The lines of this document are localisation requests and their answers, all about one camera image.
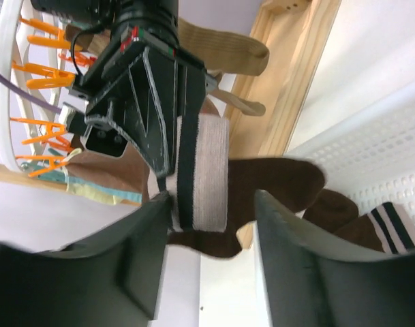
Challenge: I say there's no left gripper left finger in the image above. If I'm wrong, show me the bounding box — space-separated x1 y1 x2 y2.
0 192 171 326

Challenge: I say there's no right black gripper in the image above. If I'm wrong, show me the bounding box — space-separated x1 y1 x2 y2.
32 1 215 177

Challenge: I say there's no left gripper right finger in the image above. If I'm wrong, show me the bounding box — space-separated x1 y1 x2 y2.
257 208 415 326

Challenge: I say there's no orange clothes peg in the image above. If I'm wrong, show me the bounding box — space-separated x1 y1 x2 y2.
12 61 76 89

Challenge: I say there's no dark brown sock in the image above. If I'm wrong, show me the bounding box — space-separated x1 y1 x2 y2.
303 189 415 254
148 114 326 259

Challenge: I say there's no white round clip hanger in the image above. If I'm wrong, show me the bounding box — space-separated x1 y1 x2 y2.
0 0 70 173

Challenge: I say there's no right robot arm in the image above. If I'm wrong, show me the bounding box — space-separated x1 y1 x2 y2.
32 1 216 178

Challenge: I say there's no brown hanging cloth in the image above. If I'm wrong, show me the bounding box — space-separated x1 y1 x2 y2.
65 145 149 204

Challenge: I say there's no tan hanging sock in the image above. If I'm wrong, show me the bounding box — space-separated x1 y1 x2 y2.
176 18 270 116

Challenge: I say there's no white plastic basket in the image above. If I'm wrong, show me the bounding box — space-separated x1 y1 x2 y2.
286 81 415 226

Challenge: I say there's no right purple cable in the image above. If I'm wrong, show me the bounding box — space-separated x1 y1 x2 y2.
0 63 63 115

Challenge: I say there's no wooden drying rack frame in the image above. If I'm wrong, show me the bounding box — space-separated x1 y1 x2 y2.
0 1 341 190

